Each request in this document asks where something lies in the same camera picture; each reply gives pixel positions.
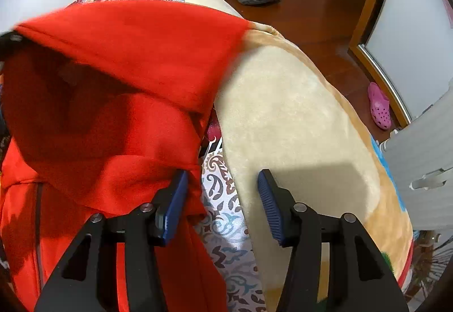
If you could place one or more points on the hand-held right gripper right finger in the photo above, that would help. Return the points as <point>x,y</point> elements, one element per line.
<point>270,209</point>

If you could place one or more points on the red hooded jacket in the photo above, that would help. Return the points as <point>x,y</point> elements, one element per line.
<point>124,50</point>

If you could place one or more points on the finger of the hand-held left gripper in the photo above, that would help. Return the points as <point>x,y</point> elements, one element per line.
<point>12,39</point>

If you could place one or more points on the beige plush blanket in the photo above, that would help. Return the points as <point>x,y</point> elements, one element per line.
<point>290,103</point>

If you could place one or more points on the patchwork patterned bedsheet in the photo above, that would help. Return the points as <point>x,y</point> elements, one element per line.
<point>226,262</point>

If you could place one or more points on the pink clog shoe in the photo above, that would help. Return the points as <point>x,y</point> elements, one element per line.
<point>380,108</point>

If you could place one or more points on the white ribbed panel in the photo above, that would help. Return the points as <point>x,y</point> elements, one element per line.
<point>421,163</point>

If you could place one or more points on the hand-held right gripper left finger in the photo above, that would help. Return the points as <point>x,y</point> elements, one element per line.
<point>177,205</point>

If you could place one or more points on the frosted glass sliding door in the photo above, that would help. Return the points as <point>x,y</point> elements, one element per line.
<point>410,21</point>

